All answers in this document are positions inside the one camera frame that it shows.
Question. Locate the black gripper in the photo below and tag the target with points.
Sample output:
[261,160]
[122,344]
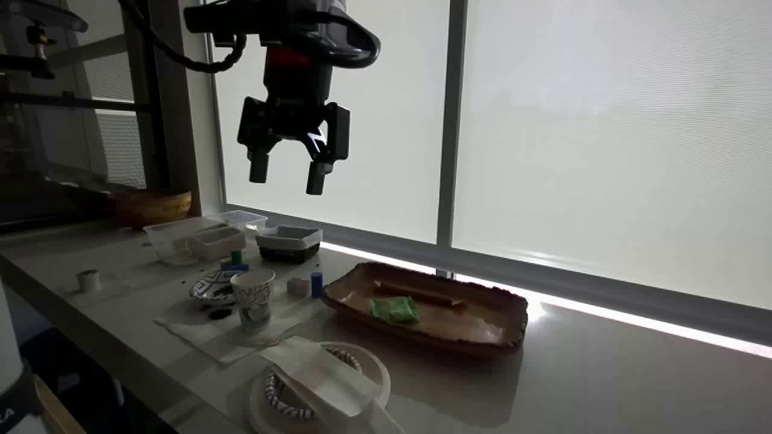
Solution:
[297,106]

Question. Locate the patterned paper coffee cup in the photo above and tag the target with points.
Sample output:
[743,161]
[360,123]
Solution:
[251,295]

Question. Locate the black and white patterned bowl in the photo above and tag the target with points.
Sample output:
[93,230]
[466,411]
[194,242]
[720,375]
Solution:
[214,290]

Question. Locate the wooden bowl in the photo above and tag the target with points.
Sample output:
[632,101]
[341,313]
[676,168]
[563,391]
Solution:
[146,208]

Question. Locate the white rectangular dish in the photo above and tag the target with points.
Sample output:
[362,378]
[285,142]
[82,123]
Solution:
[287,243]

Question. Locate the blue cylinder block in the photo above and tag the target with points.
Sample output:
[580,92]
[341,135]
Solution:
[317,284]

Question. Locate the clear plastic container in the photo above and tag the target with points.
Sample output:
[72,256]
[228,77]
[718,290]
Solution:
[194,240]

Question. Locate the wooden stick on tray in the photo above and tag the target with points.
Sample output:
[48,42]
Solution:
[429,296]

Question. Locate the wooden bark-edged tray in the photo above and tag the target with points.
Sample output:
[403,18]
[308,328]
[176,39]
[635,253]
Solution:
[493,320]

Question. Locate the green sponge piece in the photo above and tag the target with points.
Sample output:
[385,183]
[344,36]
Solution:
[393,308]

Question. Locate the white paper towel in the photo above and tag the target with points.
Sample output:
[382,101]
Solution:
[228,338]

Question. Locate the folded white napkin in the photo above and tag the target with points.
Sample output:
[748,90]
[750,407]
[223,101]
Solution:
[321,375]

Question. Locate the small white tape roll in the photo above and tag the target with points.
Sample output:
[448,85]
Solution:
[91,281]

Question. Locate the camera on stand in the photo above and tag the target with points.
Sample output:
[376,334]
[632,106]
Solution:
[37,61]

